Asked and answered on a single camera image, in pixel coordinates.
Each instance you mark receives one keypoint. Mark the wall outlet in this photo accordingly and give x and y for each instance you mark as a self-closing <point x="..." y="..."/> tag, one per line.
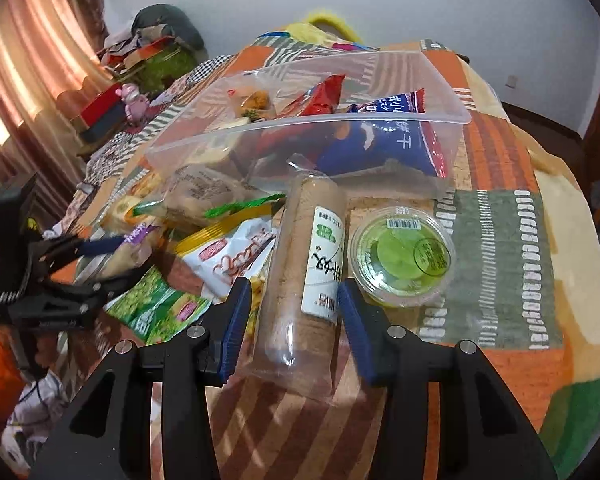
<point x="511" y="81"/>

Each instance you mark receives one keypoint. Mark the yellow green snack packet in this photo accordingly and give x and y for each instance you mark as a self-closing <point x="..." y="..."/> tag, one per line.
<point x="122" y="211"/>

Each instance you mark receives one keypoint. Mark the patchwork blanket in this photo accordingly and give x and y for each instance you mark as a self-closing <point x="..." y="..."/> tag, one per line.
<point x="495" y="260"/>

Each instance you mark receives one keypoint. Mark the green-edged snack packet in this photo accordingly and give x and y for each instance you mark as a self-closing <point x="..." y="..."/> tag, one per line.
<point x="241" y="206"/>

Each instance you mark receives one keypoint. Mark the pile of clothes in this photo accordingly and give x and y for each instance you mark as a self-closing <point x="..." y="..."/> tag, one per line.
<point x="159" y="35"/>

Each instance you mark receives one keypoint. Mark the green jelly cup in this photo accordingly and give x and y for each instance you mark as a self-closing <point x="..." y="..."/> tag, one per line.
<point x="397" y="260"/>

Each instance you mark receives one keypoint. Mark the yellow plush object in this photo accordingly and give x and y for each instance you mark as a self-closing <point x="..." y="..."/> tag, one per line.
<point x="330" y="20"/>

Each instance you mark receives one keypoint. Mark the clear beige bread packet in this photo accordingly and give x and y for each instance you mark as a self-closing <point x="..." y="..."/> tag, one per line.
<point x="204" y="191"/>

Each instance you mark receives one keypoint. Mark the white yellow snack packet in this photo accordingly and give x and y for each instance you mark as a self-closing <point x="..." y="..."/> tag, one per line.
<point x="229" y="260"/>

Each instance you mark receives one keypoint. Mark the blue snack bag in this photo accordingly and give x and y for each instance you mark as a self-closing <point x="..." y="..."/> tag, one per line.
<point x="395" y="145"/>

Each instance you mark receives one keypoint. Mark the clear plastic container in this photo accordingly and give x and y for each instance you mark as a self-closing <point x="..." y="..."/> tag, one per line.
<point x="204" y="110"/>

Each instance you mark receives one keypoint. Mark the red snack bag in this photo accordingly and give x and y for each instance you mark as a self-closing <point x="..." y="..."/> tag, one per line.
<point x="321" y="97"/>

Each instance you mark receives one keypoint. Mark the pink plush toy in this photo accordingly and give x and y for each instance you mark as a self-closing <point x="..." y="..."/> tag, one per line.
<point x="133" y="102"/>

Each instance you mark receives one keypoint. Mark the white purple snack packet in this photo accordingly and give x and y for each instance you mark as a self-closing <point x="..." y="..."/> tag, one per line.
<point x="134" y="251"/>

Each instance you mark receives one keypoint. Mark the green pea snack packet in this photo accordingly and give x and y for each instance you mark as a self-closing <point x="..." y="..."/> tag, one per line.
<point x="154" y="306"/>

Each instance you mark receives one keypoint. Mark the dark blue box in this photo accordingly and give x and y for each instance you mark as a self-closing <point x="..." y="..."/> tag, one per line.
<point x="104" y="127"/>

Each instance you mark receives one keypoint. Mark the brown biscuit roll pack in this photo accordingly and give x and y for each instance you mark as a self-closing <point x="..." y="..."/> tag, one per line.
<point x="290" y="270"/>

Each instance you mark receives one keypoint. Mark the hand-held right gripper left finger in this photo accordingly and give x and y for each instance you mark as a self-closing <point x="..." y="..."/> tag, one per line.
<point x="237" y="322"/>

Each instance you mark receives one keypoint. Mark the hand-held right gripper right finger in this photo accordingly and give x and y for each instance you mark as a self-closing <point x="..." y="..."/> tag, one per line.
<point x="355" y="332"/>

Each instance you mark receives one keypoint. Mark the pink striped curtain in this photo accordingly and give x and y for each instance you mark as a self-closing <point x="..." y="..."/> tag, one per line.
<point x="29" y="60"/>

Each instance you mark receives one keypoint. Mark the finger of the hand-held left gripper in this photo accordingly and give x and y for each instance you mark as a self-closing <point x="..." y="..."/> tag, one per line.
<point x="97" y="248"/>
<point x="79" y="300"/>

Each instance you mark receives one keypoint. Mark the red box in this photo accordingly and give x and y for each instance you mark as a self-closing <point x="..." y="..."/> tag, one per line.
<point x="99" y="106"/>

